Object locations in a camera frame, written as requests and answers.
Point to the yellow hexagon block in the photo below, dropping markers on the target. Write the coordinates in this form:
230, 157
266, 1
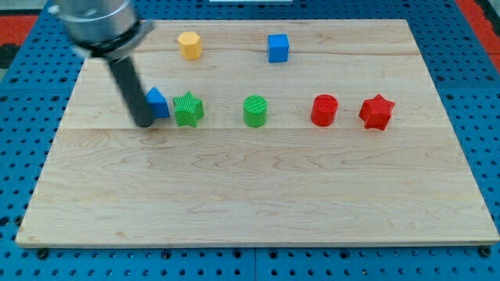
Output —
190, 45

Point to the red star block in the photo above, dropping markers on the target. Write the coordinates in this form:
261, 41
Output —
376, 112

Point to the red cylinder block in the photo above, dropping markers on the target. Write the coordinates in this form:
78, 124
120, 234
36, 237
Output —
324, 109

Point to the green cylinder block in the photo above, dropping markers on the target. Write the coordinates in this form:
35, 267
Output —
255, 111

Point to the blue cube block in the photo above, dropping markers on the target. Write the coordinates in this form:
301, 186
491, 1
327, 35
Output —
277, 48

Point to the wooden board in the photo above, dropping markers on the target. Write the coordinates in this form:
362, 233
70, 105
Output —
290, 183

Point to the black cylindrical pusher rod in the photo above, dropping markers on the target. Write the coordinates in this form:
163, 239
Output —
129, 84

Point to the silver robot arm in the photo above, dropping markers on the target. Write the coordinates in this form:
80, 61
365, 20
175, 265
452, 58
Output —
110, 30

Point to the blue triangle block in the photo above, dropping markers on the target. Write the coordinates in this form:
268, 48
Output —
157, 103

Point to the green star block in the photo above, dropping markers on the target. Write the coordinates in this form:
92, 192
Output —
188, 110

